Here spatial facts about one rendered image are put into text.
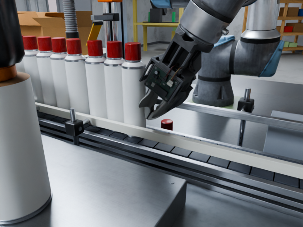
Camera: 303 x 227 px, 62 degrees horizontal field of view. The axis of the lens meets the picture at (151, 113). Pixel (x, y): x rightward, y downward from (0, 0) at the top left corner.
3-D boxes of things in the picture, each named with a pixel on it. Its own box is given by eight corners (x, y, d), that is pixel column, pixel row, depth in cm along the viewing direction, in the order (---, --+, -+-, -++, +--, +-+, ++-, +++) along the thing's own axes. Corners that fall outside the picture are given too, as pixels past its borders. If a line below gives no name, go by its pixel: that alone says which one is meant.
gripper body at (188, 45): (135, 82, 46) (167, 23, 40) (157, 73, 53) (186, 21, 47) (167, 108, 45) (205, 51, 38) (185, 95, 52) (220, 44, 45)
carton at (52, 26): (32, 56, 223) (24, 10, 209) (71, 48, 266) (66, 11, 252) (70, 59, 207) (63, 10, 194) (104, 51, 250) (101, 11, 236)
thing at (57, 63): (54, 116, 68) (42, 38, 60) (68, 111, 72) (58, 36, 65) (68, 120, 66) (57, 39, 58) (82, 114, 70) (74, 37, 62)
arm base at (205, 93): (185, 103, 92) (186, 76, 88) (200, 92, 104) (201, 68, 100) (227, 109, 85) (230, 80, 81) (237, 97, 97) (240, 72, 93)
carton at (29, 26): (7, 52, 246) (-1, 11, 232) (50, 46, 289) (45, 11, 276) (39, 55, 227) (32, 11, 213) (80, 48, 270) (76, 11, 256)
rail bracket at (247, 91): (225, 166, 55) (235, 94, 49) (232, 151, 61) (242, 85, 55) (241, 170, 53) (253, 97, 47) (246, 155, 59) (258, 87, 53)
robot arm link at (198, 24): (199, -1, 45) (237, 24, 43) (186, 23, 47) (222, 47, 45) (184, -3, 38) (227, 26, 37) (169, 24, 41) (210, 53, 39)
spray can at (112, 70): (103, 128, 61) (96, 41, 54) (118, 121, 65) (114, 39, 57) (119, 134, 58) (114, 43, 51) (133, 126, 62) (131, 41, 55)
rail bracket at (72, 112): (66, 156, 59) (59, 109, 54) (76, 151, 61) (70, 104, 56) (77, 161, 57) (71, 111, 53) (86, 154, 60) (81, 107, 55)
